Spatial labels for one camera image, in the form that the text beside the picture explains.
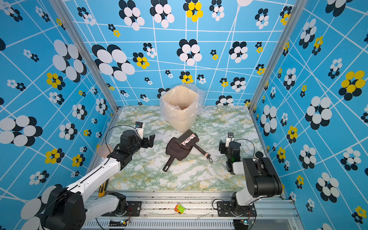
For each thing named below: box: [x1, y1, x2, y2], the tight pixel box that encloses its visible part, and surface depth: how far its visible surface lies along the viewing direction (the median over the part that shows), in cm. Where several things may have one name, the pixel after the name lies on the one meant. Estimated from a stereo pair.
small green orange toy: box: [173, 204, 186, 215], surface depth 74 cm
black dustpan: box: [162, 137, 193, 173], surface depth 96 cm
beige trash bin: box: [162, 85, 199, 133], surface depth 97 cm
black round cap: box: [255, 150, 264, 159], surface depth 85 cm
